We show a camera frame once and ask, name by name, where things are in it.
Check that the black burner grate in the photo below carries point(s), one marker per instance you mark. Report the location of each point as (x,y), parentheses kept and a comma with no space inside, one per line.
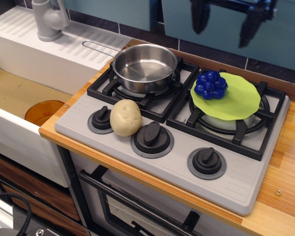
(155,106)
(249,137)

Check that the black left burner grate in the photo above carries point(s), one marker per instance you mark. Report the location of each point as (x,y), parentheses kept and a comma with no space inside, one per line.
(155,106)

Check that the grey toy faucet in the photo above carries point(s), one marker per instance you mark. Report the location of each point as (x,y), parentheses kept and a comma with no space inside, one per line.
(49,22)

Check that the black stove knob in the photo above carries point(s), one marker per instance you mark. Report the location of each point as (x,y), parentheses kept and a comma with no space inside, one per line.
(206,163)
(152,141)
(99,121)

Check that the light green plastic plate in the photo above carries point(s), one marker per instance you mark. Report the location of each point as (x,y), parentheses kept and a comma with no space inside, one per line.
(240,101)

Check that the black right burner grate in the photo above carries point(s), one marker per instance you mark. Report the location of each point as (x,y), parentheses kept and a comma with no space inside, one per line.
(249,137)

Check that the oven door with handle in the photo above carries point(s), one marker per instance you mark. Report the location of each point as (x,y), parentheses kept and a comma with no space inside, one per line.
(133,217)

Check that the black right stove knob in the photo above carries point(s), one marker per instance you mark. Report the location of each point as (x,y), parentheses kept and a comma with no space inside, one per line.
(206,163)

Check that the beige toy potato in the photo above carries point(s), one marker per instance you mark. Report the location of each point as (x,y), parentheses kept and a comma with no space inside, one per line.
(125,118)

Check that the grey toy stove top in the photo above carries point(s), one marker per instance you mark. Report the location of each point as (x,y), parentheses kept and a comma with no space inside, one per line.
(236,190)

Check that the black left stove knob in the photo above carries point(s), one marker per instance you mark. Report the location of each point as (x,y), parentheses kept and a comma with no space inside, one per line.
(99,121)

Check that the blue toy blueberry cluster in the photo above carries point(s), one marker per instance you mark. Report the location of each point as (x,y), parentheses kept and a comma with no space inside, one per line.
(210,86)

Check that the wooden drawer fronts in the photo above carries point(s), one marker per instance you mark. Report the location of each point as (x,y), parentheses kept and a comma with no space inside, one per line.
(50,202)

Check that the stainless steel pan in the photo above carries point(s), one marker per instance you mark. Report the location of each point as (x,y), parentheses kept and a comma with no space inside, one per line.
(143,68)

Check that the white toy sink unit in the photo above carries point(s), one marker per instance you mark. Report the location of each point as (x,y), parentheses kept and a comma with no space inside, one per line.
(32,71)

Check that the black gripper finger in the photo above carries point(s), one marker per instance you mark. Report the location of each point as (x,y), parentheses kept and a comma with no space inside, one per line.
(256,14)
(200,12)

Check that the black middle stove knob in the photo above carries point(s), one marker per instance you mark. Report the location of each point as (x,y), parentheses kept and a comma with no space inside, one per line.
(152,141)

